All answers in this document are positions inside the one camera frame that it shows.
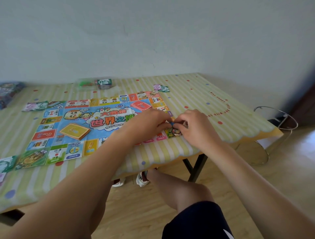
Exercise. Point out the person's right hand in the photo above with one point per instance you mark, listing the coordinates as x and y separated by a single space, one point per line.
196 130

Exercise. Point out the person's left hand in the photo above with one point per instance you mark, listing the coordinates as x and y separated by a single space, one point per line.
144 126

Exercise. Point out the person's left fingers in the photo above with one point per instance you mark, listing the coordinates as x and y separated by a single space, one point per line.
162 122

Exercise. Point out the person's right fingers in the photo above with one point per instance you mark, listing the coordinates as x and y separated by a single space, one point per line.
181 123

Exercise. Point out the person's left forearm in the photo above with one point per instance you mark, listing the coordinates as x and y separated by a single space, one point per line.
73 189

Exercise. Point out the person's right forearm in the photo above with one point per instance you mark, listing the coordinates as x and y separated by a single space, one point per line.
251 192

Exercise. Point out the red card deck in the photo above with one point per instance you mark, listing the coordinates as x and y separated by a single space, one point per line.
141 105

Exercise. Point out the small play money stack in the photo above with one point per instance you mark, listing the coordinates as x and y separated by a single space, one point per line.
161 88

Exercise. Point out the yellow striped dotted tablecloth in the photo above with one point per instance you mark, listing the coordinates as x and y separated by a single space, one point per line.
209 98

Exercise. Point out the black table leg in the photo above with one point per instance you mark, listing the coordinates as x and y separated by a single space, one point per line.
195 167

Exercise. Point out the white shoe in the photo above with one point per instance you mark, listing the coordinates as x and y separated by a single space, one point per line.
119 182
142 179

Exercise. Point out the person's right leg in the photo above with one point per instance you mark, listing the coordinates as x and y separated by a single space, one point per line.
179 189

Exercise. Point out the green and white card stack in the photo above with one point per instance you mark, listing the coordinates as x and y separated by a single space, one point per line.
104 83

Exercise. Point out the clear plastic bag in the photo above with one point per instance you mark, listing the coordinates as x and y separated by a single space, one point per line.
86 83

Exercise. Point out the yellow card deck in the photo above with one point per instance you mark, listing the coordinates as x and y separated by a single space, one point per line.
75 131

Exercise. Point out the colourful paper game board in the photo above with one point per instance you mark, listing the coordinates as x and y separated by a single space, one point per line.
73 118

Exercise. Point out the dark blue shorts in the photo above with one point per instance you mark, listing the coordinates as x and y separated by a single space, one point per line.
196 221

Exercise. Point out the green play money note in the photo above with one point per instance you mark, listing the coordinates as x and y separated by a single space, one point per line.
56 104

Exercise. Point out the dark wooden door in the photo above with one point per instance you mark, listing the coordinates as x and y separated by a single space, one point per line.
306 105

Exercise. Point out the pink and green play money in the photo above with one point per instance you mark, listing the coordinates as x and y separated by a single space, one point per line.
34 106

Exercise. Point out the colourful game box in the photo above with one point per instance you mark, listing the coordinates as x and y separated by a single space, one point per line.
9 93

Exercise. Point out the green play money pile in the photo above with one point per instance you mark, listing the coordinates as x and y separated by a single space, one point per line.
7 163

